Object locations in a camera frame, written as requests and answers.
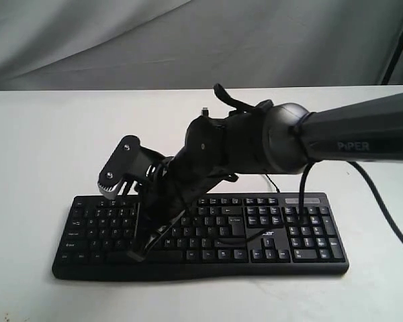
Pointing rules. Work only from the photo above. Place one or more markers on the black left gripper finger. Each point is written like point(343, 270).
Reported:
point(136, 244)

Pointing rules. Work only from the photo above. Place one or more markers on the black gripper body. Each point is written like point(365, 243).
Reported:
point(174, 185)

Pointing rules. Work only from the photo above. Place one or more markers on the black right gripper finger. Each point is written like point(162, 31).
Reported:
point(154, 231)

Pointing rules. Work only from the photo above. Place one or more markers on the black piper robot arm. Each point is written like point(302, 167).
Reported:
point(253, 139)

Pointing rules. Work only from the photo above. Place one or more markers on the black acer keyboard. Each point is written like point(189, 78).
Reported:
point(224, 234)

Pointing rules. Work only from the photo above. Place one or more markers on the grey backdrop cloth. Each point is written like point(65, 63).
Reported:
point(111, 45)

